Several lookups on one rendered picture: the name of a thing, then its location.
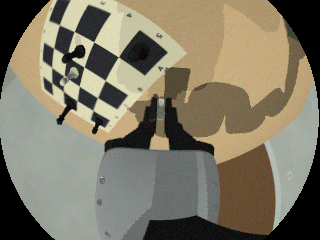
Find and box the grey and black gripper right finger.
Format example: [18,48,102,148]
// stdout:
[164,98,214,156]

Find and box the black and cream chessboard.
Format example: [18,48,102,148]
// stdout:
[40,0,187,133]

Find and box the white pawn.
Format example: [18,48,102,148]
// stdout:
[60,66,79,86]
[157,98,166,121]

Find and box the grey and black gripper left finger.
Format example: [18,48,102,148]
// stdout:
[105,97,157,152]

